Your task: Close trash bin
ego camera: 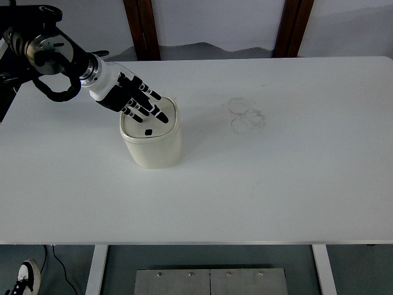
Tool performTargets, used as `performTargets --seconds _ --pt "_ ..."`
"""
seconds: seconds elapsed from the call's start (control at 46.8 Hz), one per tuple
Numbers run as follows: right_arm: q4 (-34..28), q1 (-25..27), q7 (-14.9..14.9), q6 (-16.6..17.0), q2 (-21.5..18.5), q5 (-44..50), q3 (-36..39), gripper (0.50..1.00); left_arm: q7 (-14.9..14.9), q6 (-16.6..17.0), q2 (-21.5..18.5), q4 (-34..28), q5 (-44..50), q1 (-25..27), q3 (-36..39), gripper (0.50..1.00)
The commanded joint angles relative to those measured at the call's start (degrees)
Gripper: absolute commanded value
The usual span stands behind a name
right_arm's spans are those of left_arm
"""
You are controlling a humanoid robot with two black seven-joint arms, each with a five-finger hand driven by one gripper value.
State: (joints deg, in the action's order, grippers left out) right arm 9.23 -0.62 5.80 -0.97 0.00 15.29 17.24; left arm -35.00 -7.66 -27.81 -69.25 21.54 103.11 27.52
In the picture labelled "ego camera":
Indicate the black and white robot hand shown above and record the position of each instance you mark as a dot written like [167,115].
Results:
[116,95]

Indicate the grey metal plate with screws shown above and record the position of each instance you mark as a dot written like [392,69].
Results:
[184,282]

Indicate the person's white and black shoe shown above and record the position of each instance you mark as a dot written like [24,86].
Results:
[27,275]

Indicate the cream plastic trash bin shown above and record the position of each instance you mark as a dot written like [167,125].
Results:
[155,150]

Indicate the dark brown wooden post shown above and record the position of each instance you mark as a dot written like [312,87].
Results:
[293,27]
[144,27]

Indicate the white metal table leg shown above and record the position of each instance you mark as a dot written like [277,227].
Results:
[95,270]
[325,270]

